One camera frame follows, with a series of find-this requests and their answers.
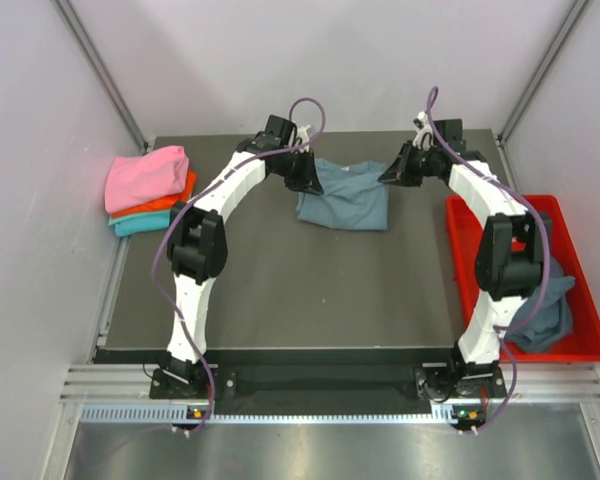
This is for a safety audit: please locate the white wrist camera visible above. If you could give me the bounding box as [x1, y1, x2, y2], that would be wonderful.
[293, 125, 315, 150]
[412, 111, 434, 151]

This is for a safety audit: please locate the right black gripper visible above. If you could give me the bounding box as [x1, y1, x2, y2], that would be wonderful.
[379, 141, 441, 188]

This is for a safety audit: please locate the folded teal t-shirt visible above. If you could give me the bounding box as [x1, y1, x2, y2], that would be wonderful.
[108, 209, 182, 237]

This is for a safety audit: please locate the grey-blue shirt in bin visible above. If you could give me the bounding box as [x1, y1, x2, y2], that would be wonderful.
[505, 257, 576, 354]

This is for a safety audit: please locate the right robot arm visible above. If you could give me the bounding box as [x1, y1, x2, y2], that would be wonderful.
[378, 113, 551, 396]

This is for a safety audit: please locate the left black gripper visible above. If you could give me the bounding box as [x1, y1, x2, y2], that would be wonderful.
[272, 146, 322, 195]

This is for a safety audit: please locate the folded orange t-shirt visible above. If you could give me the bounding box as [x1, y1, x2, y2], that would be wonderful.
[111, 171, 197, 219]

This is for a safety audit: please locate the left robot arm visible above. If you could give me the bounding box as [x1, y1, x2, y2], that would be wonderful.
[158, 115, 323, 397]

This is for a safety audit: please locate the red plastic bin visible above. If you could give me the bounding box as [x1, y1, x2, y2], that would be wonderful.
[443, 194, 600, 364]

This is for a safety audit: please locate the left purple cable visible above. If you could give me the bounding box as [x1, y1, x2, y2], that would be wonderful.
[151, 96, 329, 436]

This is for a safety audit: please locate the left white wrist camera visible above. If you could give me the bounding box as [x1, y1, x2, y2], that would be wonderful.
[293, 125, 315, 150]

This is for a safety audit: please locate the purple cable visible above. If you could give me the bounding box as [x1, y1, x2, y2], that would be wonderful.
[151, 96, 329, 436]
[424, 86, 554, 434]

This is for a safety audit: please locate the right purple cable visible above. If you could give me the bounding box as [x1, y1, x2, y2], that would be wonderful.
[424, 86, 554, 434]

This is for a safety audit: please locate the folded pink t-shirt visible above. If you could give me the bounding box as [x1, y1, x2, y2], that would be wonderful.
[104, 146, 189, 213]

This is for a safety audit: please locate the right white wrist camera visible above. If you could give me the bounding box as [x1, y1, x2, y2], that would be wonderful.
[412, 111, 434, 151]

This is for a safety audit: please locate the grey-blue polo shirt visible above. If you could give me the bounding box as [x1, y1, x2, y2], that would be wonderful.
[296, 158, 389, 231]

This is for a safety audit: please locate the aluminium frame rail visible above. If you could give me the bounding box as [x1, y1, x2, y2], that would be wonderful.
[60, 363, 600, 404]

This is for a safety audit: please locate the grey slotted cable duct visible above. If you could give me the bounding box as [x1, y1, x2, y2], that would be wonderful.
[80, 404, 479, 425]

